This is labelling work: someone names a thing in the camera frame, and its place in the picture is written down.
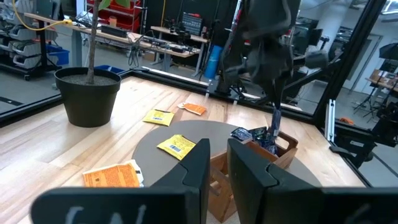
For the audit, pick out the black parts organiser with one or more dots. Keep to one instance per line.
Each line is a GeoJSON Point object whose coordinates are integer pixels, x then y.
{"type": "Point", "coordinates": [192, 23]}

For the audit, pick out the white metal bracket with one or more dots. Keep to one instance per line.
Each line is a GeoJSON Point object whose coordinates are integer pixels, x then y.
{"type": "Point", "coordinates": [330, 121]}

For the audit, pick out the orange white tea bag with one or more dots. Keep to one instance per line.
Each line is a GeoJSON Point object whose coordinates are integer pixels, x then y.
{"type": "Point", "coordinates": [112, 175]}
{"type": "Point", "coordinates": [194, 109]}

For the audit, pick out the dark blue tea bag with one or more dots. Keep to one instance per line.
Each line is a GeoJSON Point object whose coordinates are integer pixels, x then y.
{"type": "Point", "coordinates": [275, 121]}
{"type": "Point", "coordinates": [264, 140]}
{"type": "Point", "coordinates": [241, 134]}

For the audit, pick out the blue plastic storage bin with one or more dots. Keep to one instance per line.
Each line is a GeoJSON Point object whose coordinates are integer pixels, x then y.
{"type": "Point", "coordinates": [59, 56]}
{"type": "Point", "coordinates": [109, 68]}

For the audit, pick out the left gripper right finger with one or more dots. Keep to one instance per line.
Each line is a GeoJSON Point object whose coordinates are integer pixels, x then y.
{"type": "Point", "coordinates": [280, 199]}

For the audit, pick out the wooden tea organizer tray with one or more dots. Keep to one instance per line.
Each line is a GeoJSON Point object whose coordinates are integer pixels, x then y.
{"type": "Point", "coordinates": [220, 186]}

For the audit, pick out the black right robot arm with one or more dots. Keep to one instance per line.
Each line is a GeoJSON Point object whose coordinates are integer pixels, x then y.
{"type": "Point", "coordinates": [267, 18]}

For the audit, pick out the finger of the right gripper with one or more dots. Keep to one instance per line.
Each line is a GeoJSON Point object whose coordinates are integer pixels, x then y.
{"type": "Point", "coordinates": [271, 90]}
{"type": "Point", "coordinates": [282, 88]}

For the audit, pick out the green plant in black pot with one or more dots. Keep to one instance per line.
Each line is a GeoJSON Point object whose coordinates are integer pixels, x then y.
{"type": "Point", "coordinates": [87, 102]}

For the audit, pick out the wooden desk with equipment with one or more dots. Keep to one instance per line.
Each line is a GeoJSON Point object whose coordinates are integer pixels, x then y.
{"type": "Point", "coordinates": [174, 31]}

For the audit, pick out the yellow tea bag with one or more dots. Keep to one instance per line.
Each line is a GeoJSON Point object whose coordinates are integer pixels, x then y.
{"type": "Point", "coordinates": [175, 146]}
{"type": "Point", "coordinates": [158, 117]}

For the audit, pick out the black rack grey bins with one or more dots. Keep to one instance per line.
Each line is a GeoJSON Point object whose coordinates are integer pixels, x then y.
{"type": "Point", "coordinates": [25, 46]}

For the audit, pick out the red storage bins shelf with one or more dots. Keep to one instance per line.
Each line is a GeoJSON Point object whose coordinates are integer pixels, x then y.
{"type": "Point", "coordinates": [124, 18]}

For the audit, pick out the round grey table mat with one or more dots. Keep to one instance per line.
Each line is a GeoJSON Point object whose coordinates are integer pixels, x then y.
{"type": "Point", "coordinates": [202, 130]}

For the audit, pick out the blue cylinder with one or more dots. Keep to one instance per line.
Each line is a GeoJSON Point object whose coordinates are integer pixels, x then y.
{"type": "Point", "coordinates": [213, 62]}

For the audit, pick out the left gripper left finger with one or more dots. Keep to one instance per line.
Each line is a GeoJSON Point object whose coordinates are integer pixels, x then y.
{"type": "Point", "coordinates": [174, 199]}

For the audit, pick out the long wooden workbench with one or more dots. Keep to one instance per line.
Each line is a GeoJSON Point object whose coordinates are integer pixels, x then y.
{"type": "Point", "coordinates": [93, 34]}

